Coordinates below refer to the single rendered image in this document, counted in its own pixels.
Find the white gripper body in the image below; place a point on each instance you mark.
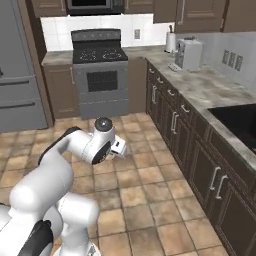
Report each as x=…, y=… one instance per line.
x=120, y=148

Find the black sink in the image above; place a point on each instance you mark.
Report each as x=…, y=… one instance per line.
x=238, y=123

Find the grey fridge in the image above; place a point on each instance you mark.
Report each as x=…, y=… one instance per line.
x=18, y=66

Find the grey wall socket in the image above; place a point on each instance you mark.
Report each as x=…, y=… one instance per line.
x=232, y=59
x=225, y=56
x=239, y=63

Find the white coffee machine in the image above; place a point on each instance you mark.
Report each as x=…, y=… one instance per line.
x=188, y=55

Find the black microwave oven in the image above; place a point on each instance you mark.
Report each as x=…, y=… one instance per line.
x=95, y=6

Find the dark base cupboard run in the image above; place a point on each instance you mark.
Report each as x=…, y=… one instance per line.
x=196, y=156

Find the white wall socket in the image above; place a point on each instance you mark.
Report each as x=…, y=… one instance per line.
x=137, y=34

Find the white paper towel roll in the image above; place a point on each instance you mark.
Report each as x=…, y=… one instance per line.
x=170, y=42

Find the brown wall cupboards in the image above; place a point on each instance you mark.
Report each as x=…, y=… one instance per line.
x=200, y=13
x=48, y=7

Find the brown base cupboard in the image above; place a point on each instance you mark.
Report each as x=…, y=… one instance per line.
x=136, y=85
x=60, y=90

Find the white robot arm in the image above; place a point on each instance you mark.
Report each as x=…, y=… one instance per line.
x=43, y=186

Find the grey black stove oven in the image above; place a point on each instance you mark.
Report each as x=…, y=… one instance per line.
x=100, y=80

